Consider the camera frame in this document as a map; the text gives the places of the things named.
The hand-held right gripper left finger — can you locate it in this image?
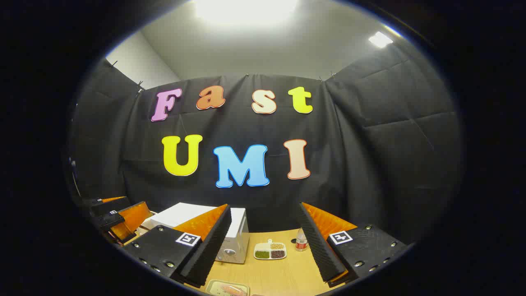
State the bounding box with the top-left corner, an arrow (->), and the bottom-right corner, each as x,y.
123,203 -> 233,288

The small ceiling light panel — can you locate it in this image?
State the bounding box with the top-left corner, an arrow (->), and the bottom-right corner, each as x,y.
369,32 -> 394,49

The white microwave oven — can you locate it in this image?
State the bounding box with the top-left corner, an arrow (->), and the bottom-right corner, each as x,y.
142,202 -> 250,264

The white divided dish of beans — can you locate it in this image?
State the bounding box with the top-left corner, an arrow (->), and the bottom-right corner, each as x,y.
254,239 -> 287,260

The large ceiling light panel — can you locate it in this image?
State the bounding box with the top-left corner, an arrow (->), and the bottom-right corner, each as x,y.
193,0 -> 300,26

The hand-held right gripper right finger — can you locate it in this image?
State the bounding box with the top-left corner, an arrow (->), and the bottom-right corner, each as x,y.
298,201 -> 407,288

